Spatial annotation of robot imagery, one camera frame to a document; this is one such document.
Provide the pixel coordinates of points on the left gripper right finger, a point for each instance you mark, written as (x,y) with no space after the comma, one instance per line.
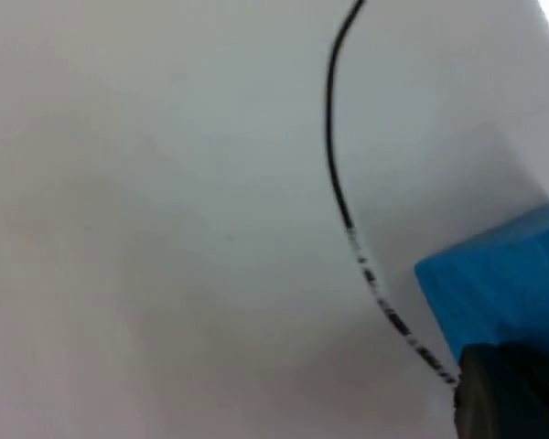
(540,393)

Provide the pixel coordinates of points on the blue cube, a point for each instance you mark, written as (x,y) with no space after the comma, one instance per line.
(498,274)

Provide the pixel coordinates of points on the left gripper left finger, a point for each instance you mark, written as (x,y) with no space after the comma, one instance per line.
(478,398)

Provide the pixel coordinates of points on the grey-framed whiteboard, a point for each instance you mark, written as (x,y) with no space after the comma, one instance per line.
(164,206)

